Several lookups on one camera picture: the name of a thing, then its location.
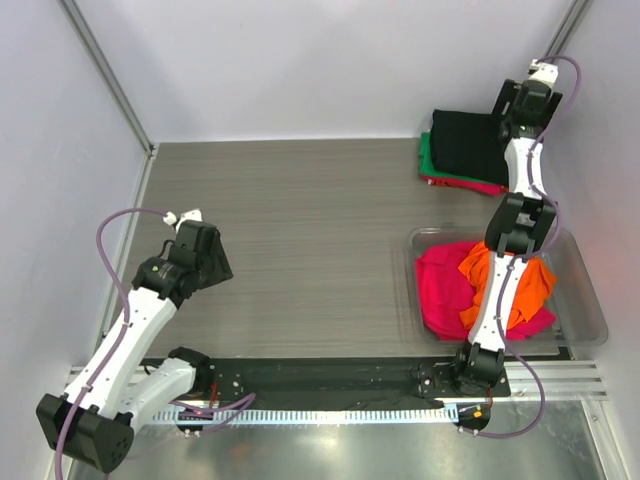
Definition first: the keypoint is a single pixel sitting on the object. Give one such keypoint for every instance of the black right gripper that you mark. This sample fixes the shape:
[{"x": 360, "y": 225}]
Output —
[{"x": 545, "y": 109}]

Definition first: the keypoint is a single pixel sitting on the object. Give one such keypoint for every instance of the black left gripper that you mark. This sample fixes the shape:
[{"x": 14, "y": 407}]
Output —
[{"x": 221, "y": 269}]

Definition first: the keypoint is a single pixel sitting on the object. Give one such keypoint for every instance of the black t shirt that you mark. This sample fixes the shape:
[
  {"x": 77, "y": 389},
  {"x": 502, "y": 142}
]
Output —
[{"x": 468, "y": 144}]

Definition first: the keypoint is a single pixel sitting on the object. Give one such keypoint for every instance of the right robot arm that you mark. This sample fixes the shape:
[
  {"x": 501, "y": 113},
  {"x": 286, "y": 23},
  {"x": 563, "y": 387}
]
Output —
[{"x": 515, "y": 234}]

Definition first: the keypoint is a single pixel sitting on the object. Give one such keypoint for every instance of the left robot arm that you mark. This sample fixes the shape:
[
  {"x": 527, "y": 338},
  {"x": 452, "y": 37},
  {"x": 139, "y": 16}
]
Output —
[{"x": 96, "y": 417}]

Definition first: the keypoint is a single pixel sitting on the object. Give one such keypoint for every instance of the pink folded t shirt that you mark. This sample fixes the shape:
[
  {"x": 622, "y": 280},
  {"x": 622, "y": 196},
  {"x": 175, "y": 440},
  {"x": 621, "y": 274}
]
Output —
[{"x": 479, "y": 187}]

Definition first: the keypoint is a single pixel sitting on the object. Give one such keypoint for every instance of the green folded t shirt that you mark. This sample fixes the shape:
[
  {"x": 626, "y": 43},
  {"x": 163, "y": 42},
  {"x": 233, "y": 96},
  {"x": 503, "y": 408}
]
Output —
[{"x": 426, "y": 166}]

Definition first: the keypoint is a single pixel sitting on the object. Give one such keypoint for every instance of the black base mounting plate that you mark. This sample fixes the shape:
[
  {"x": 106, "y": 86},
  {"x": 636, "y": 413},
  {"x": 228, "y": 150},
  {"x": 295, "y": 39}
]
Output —
[{"x": 340, "y": 384}]

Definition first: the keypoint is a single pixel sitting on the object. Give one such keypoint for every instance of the orange crumpled t shirt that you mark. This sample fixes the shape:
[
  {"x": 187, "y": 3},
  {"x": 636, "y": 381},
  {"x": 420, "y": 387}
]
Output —
[{"x": 528, "y": 315}]

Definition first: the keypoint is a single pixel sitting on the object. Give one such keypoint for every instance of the pink crumpled t shirt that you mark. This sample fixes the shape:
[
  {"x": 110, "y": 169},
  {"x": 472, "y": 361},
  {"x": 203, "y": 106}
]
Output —
[{"x": 444, "y": 292}]

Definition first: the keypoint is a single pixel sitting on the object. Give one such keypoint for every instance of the clear plastic bin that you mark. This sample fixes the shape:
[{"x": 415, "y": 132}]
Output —
[{"x": 579, "y": 320}]

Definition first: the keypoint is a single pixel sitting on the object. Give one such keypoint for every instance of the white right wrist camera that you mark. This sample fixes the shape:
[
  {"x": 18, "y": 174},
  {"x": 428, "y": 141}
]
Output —
[{"x": 543, "y": 72}]

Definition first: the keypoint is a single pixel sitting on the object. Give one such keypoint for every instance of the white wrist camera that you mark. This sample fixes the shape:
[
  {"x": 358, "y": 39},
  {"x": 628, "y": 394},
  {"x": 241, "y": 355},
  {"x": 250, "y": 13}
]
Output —
[
  {"x": 175, "y": 221},
  {"x": 543, "y": 72}
]

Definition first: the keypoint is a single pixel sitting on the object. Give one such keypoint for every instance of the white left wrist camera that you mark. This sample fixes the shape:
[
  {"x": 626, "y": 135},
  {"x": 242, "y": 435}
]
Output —
[{"x": 175, "y": 221}]

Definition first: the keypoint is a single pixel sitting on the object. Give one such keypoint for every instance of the right aluminium frame post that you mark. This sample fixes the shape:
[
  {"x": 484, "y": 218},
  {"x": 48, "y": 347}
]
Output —
[{"x": 568, "y": 26}]

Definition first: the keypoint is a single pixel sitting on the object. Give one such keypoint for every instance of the aluminium frame post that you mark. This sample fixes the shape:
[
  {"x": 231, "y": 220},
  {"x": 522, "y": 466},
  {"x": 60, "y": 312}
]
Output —
[
  {"x": 568, "y": 26},
  {"x": 95, "y": 53}
]

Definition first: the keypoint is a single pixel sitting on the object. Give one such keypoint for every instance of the left aluminium frame post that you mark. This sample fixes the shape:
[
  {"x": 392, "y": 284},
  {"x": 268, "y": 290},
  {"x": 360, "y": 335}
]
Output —
[{"x": 95, "y": 53}]

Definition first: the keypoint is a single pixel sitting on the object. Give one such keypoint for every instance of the white slotted cable duct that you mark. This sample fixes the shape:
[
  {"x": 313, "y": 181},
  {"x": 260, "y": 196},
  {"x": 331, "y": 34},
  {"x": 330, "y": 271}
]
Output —
[{"x": 175, "y": 416}]

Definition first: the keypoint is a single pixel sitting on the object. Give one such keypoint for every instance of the aluminium front rail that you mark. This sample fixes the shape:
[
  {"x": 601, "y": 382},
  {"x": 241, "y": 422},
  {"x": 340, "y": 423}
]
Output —
[{"x": 555, "y": 379}]

